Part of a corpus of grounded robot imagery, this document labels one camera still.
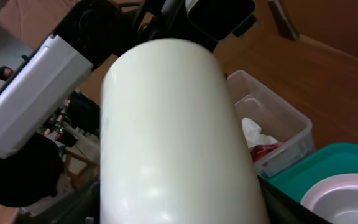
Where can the white cup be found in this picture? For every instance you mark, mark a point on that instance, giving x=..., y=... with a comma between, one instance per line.
x=172, y=147

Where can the clear plastic bin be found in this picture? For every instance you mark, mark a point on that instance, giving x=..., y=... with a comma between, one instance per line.
x=277, y=118

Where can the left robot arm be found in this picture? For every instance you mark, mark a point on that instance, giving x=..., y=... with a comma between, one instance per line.
x=89, y=33

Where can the red snack wrapper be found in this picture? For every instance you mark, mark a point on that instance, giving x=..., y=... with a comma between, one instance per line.
x=259, y=151

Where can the white napkin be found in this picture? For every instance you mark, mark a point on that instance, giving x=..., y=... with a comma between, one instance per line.
x=253, y=134

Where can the teal serving tray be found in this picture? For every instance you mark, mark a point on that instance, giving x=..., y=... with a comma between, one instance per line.
x=334, y=159

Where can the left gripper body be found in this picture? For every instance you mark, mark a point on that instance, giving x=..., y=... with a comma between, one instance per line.
x=204, y=22

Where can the large white plate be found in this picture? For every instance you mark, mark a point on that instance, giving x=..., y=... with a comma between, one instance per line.
x=334, y=199

